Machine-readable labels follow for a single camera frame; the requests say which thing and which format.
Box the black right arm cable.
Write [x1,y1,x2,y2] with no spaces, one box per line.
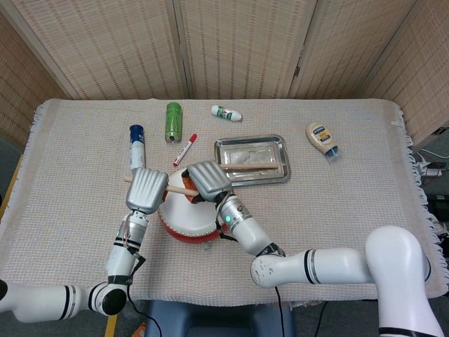
[274,286,286,337]

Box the red drum white skin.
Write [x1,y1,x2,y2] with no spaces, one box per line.
[157,167,239,251]

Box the wooden drumstick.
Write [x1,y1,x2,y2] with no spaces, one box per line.
[123,175,199,197]
[219,161,279,171]

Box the white bottle blue cap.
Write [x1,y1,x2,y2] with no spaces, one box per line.
[128,124,147,173]

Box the small white bottle green label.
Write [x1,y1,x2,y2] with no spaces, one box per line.
[210,105,243,124]

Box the green drink can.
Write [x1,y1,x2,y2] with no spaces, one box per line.
[164,102,184,145]

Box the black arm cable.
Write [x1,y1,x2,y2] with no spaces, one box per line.
[126,291,164,337]
[274,286,286,337]

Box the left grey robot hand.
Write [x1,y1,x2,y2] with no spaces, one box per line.
[125,167,170,215]

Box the blue seat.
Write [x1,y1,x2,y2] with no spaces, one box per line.
[145,300,295,337]

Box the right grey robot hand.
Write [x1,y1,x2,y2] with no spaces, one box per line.
[181,160,234,204]

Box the black box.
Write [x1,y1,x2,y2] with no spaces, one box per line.
[429,192,449,225]

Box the cream mayonnaise squeeze bottle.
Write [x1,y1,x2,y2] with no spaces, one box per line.
[304,121,341,161]

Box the beige woven tablecloth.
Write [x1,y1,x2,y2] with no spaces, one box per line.
[0,98,445,303]

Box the woven folding screen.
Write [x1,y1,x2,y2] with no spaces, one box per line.
[0,0,449,148]

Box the red marker pen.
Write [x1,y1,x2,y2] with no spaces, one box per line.
[172,133,199,168]

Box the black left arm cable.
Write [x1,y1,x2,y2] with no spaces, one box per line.
[126,291,164,337]

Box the rectangular metal tray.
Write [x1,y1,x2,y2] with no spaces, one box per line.
[213,134,292,187]

